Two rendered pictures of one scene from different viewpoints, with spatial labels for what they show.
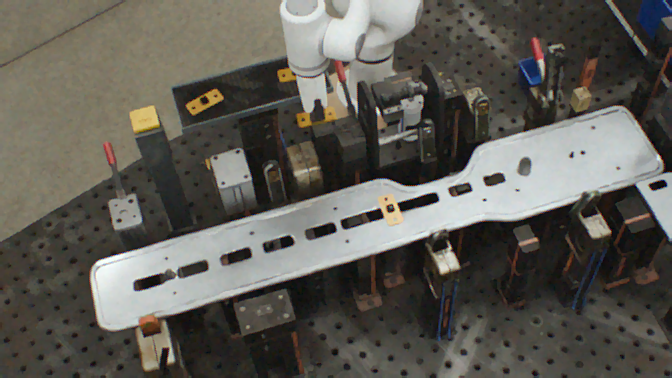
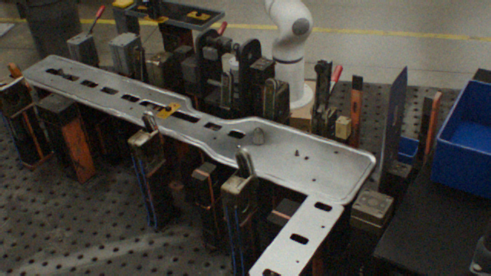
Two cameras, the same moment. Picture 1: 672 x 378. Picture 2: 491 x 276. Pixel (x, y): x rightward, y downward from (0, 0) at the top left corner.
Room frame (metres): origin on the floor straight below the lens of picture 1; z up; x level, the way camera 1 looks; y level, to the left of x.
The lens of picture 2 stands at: (0.36, -1.36, 1.93)
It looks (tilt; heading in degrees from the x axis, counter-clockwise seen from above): 37 degrees down; 50
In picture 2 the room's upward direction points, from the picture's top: 5 degrees counter-clockwise
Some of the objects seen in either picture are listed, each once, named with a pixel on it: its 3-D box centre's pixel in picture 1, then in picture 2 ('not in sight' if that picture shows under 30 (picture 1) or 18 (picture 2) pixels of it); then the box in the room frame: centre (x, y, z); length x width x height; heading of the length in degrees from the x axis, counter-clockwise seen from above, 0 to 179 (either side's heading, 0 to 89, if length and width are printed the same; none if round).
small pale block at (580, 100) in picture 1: (569, 137); (341, 169); (1.32, -0.63, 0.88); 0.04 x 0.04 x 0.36; 14
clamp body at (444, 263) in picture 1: (438, 290); (153, 179); (0.91, -0.23, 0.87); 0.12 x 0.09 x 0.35; 14
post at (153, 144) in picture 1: (165, 176); (134, 55); (1.28, 0.42, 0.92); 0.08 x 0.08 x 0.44; 14
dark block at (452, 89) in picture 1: (443, 138); (265, 117); (1.33, -0.30, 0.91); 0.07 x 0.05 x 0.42; 14
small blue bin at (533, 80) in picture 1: (538, 78); (401, 155); (1.64, -0.64, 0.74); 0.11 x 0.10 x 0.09; 104
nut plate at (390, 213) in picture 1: (390, 208); (168, 109); (1.07, -0.13, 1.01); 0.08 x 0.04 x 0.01; 13
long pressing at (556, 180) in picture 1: (383, 216); (163, 111); (1.05, -0.11, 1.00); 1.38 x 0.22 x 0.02; 104
